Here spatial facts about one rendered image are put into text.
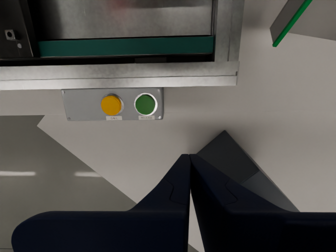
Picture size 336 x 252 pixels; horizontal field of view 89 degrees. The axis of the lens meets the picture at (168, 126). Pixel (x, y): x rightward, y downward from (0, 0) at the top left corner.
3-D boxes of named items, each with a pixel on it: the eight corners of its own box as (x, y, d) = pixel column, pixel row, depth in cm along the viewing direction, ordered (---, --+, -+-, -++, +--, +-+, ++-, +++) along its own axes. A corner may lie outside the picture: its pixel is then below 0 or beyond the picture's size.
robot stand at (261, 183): (218, 188, 54) (243, 254, 35) (187, 160, 51) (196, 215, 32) (255, 161, 50) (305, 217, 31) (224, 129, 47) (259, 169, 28)
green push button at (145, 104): (156, 112, 37) (155, 115, 35) (137, 112, 37) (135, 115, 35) (155, 93, 35) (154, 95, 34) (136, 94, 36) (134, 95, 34)
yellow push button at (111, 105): (123, 113, 37) (121, 115, 35) (105, 113, 37) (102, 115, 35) (122, 94, 36) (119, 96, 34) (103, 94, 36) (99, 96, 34)
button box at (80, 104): (164, 113, 42) (163, 120, 36) (80, 114, 43) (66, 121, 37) (163, 84, 40) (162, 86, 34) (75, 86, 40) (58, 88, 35)
